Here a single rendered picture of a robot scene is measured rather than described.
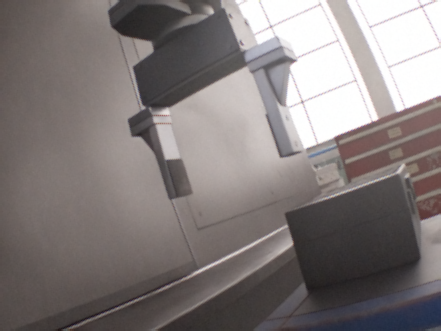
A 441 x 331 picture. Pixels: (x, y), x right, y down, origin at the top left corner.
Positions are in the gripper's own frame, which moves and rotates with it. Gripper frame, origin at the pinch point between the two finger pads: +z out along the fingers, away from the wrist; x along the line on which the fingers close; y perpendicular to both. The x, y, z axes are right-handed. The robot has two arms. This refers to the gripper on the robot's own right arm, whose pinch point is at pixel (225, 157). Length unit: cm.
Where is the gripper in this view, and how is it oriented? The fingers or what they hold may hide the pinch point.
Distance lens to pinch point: 37.9
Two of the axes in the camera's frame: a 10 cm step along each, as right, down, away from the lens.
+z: 3.0, 9.5, -1.2
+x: -7.8, 3.1, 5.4
